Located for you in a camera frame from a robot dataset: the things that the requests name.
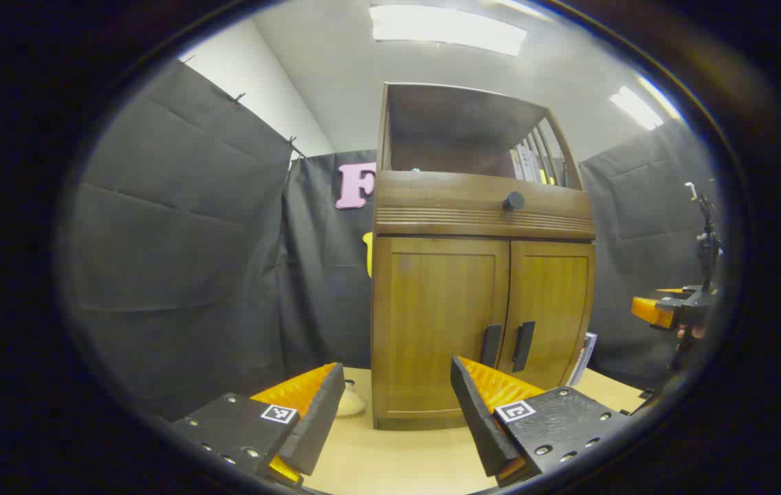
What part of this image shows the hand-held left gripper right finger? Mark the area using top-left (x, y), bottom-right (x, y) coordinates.
top-left (450, 355), bottom-right (633, 487)

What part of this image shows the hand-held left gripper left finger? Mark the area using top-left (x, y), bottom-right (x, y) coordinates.
top-left (169, 362), bottom-right (347, 487)

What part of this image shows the wooden shoe cabinet door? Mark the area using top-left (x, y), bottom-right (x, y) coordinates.
top-left (373, 236), bottom-right (512, 421)
top-left (499, 239), bottom-right (596, 391)

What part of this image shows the wooden double-door shoe cabinet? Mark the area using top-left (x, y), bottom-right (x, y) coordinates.
top-left (370, 82), bottom-right (597, 430)

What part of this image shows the cream plush toy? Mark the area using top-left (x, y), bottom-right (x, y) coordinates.
top-left (335, 384), bottom-right (368, 418)

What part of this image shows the white booklet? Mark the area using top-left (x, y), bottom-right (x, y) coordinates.
top-left (568, 332), bottom-right (598, 387)

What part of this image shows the row of books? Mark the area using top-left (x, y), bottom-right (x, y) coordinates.
top-left (509, 127), bottom-right (565, 188)

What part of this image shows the small ceiling light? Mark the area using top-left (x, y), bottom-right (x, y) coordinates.
top-left (609, 86), bottom-right (664, 131)

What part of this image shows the black backdrop cloth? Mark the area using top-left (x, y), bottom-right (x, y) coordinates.
top-left (64, 60), bottom-right (725, 420)

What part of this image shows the large rectangular ceiling light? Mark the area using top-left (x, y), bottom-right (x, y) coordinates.
top-left (370, 3), bottom-right (527, 57)

